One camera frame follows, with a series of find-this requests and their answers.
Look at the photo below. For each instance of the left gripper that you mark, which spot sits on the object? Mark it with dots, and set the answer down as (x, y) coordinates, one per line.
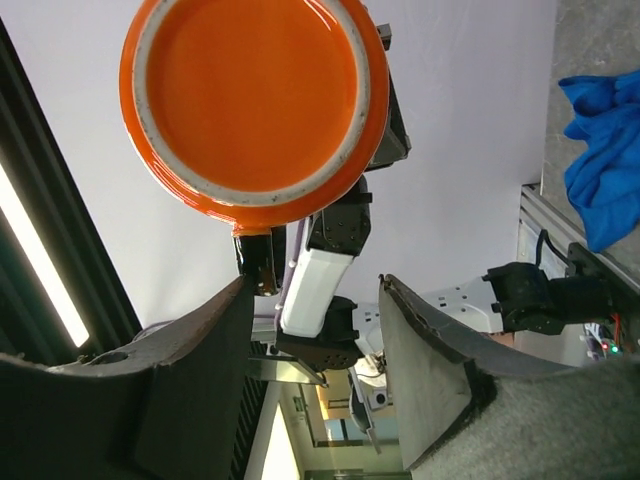
(394, 144)

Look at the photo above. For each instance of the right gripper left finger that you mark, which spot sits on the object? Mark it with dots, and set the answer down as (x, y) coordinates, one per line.
(164, 406)

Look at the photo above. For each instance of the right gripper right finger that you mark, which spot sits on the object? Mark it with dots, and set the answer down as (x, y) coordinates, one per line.
(469, 407)

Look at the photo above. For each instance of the orange enamel mug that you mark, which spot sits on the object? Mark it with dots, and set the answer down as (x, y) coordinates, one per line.
(255, 113)

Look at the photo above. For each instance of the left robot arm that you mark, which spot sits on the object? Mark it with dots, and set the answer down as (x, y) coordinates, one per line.
(316, 330)

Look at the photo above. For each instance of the blue cloth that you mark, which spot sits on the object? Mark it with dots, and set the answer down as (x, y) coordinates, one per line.
(602, 184)

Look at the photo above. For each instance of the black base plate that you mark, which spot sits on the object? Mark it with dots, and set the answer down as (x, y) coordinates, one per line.
(528, 300)

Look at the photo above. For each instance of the aluminium frame rail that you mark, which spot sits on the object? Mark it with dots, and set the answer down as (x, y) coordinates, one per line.
(538, 213)

